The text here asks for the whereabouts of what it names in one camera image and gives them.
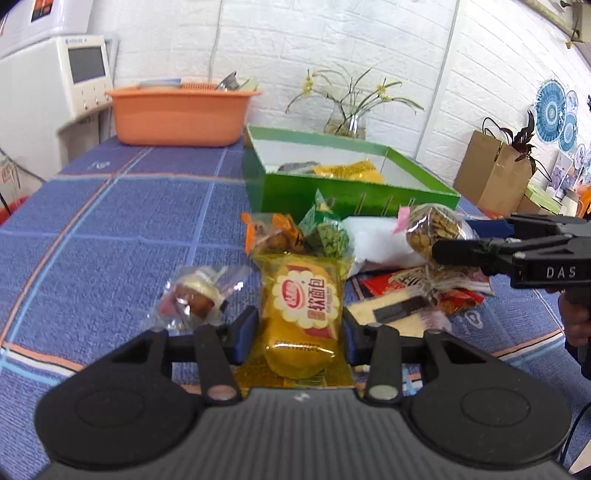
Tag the white cabinet with orange sticker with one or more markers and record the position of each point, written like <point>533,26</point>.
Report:
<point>41,18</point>

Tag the glass vase with flowering plant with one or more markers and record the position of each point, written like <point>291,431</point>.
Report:
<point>351,117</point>

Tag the person's right hand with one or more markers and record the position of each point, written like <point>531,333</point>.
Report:
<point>577,323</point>

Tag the green cardboard box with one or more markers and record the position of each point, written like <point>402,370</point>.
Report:
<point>351,196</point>

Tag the yellow bread packet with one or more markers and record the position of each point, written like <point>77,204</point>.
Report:
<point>300,318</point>

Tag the brown paper bag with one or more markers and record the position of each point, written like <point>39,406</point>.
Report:
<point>491,175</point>

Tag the white plastic packet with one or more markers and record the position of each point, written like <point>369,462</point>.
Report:
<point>378,244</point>

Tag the green pea packet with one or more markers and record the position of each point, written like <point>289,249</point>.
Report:
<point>330,235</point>

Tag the purple leafed plant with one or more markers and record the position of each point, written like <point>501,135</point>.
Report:
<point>524,138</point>

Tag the orange snack packet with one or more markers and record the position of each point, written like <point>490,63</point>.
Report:
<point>274,235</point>

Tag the cream packet with black label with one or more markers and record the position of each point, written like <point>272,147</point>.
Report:
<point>401,318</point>

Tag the dark snack packet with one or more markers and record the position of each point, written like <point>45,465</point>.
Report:
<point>298,167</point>

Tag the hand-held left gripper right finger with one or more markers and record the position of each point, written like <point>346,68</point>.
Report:
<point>352,338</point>

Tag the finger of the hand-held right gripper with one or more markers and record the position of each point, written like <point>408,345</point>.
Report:
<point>466,253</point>
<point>487,229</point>

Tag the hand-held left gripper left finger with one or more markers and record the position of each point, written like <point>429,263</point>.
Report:
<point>245,333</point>

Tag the white appliance with screen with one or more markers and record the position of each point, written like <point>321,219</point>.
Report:
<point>51,97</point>

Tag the pale green box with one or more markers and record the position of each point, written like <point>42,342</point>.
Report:
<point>540,201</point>

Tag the metal ladle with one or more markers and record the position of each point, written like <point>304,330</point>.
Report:
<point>228,82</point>

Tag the blue patterned wall plates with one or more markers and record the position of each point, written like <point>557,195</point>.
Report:
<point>554,113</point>

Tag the clear cookie bag pink tie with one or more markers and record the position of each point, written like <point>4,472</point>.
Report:
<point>434,230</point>

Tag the clear packet with brown pastry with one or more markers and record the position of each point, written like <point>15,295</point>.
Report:
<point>198,295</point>

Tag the orange plastic basin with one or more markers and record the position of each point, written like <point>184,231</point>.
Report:
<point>178,117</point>

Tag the red snack packet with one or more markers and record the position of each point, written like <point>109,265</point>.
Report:
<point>461,295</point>

